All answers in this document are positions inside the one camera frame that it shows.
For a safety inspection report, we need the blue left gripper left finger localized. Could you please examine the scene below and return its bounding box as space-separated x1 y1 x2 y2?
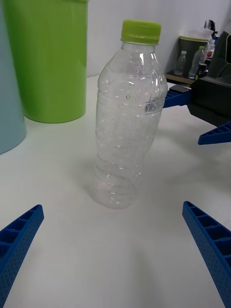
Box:
0 204 45 308

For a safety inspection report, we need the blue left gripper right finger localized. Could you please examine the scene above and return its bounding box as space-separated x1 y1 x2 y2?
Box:
182 201 231 308

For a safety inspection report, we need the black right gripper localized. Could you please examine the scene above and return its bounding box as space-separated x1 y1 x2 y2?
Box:
163 76 231 145

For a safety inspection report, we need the clear bottle yellow-green cap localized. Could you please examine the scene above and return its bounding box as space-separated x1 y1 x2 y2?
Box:
92 19 168 209

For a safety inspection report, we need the small clear bottle green cap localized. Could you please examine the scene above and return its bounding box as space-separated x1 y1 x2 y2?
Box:
188 45 205 80

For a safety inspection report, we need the small clear bottle white cap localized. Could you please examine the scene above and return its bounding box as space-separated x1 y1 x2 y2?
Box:
174 50 187 76

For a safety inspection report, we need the dark box pale rim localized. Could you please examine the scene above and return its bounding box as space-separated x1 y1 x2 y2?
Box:
178 35 210 78

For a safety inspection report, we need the pale blue plastic bin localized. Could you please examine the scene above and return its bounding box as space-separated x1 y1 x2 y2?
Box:
0 0 27 154

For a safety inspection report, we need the green plastic bin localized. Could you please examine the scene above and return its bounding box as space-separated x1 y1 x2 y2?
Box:
2 0 89 124

